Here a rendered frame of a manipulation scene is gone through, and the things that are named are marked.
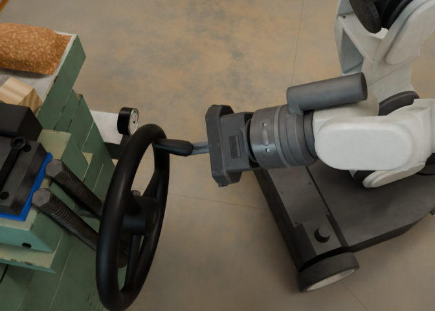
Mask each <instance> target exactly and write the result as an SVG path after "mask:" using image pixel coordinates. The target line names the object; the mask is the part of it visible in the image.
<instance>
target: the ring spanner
mask: <svg viewBox="0 0 435 311"><path fill-rule="evenodd" d="M19 139H22V140H23V143H22V144H21V145H19V146H16V145H15V142H16V141H17V140H19ZM27 142H28V141H27V138H26V137H25V136H23V135H17V136H15V137H14V138H13V139H12V140H11V142H10V146H11V147H12V149H11V151H10V153H9V155H8V157H7V159H6V161H5V162H4V164H3V166H2V168H1V170H0V189H1V187H2V185H3V183H4V181H5V179H6V176H7V174H8V172H9V170H10V168H11V166H12V164H13V162H14V160H15V158H16V156H17V154H18V152H19V150H20V149H23V148H24V147H26V145H27Z"/></svg>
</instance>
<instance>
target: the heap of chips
mask: <svg viewBox="0 0 435 311"><path fill-rule="evenodd" d="M71 37H72V36H71V35H66V34H58V33H56V32H55V31H53V30H51V29H47V28H43V27H37V26H32V25H22V24H17V23H1V24H0V67H4V68H9V69H17V70H22V71H30V72H35V73H43V74H48V75H53V74H54V72H55V70H56V68H57V65H58V63H59V61H60V59H61V57H62V55H63V53H64V51H65V49H66V47H67V45H68V43H69V41H70V39H71Z"/></svg>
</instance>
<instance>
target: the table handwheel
mask: <svg viewBox="0 0 435 311"><path fill-rule="evenodd" d="M156 139H167V137H166V134H165V132H164V130H163V129H162V128H161V127H160V126H158V125H156V124H145V125H144V126H141V127H140V128H139V129H138V130H137V131H136V132H135V133H134V134H133V135H132V136H131V137H130V138H129V140H128V142H127V143H126V145H125V147H124V149H123V151H122V153H121V155H120V157H119V159H118V162H117V165H116V167H115V169H114V172H113V175H112V178H111V181H110V184H109V187H108V190H107V194H106V197H102V196H97V197H98V198H99V199H100V200H101V202H102V206H101V208H100V209H99V210H98V211H97V212H96V214H91V213H90V212H89V211H88V210H86V209H85V208H84V207H83V206H82V208H81V209H80V212H79V215H78V216H84V217H88V218H94V219H98V220H100V227H99V231H98V240H97V246H96V266H95V272H96V287H97V291H98V295H99V298H100V301H101V303H102V304H103V305H104V307H105V308H106V309H107V310H109V311H124V310H125V309H127V308H128V307H129V306H130V305H131V304H132V303H133V302H134V300H136V298H137V296H138V294H139V293H140V291H141V289H142V287H143V285H144V282H145V280H146V277H147V276H148V273H149V270H150V267H151V264H152V262H153V258H154V255H155V252H156V249H157V244H158V241H159V237H160V233H161V229H162V223H163V220H164V213H165V208H166V201H167V195H168V185H169V176H170V154H169V153H166V152H163V151H160V150H156V149H155V140H156ZM150 144H151V145H152V147H153V154H154V173H153V175H152V177H151V180H150V182H149V184H148V186H147V188H146V190H145V191H144V194H143V195H142V196H139V195H135V194H132V192H131V187H132V184H133V180H134V178H135V174H136V172H137V169H138V167H139V164H140V161H141V159H142V157H143V155H144V153H145V151H146V149H147V148H148V147H149V145H150ZM121 232H125V233H131V237H130V243H129V255H128V265H127V270H126V277H125V282H124V286H123V288H122V289H121V290H120V289H119V285H118V252H119V245H120V236H121ZM142 236H144V239H143V241H142V245H141V248H140V243H141V239H142Z"/></svg>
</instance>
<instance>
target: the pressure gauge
mask: <svg viewBox="0 0 435 311"><path fill-rule="evenodd" d="M133 121H135V124H134V123H133ZM138 124H139V111H138V109H137V108H128V107H123V108H122V109H121V110H120V112H119V114H118V119H117V130H118V132H119V134H123V135H130V136H132V135H133V134H134V133H135V132H136V131H137V128H138Z"/></svg>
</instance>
